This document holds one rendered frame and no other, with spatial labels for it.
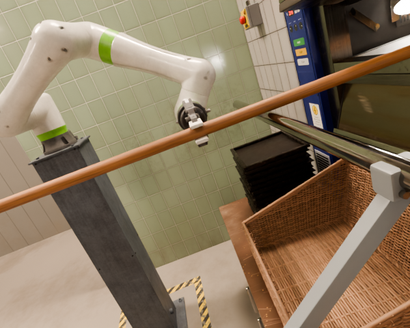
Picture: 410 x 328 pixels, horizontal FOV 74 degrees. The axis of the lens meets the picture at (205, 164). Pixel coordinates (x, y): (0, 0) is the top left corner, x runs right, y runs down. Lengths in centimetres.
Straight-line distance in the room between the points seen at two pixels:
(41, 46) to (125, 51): 25
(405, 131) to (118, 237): 120
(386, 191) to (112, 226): 121
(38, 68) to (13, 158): 285
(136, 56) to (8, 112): 49
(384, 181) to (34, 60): 95
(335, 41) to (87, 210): 121
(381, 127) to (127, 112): 143
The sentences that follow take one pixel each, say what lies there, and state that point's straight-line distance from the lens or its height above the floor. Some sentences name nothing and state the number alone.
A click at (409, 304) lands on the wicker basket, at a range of 71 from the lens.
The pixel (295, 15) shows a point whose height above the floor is 137.
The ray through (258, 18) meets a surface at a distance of 159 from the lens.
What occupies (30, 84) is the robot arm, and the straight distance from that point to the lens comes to 108.
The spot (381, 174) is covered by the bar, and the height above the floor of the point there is 117.
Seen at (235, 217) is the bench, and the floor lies 58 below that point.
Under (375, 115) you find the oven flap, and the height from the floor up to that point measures 101.
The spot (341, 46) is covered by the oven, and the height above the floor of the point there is 122.
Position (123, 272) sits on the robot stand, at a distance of 152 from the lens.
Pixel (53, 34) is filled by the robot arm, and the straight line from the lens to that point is 97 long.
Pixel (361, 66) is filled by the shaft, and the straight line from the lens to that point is 75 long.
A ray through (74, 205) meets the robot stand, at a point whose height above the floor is 95.
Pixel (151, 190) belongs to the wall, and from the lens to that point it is 201.
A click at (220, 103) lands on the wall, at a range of 188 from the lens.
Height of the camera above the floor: 133
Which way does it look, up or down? 19 degrees down
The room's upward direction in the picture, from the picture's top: 20 degrees counter-clockwise
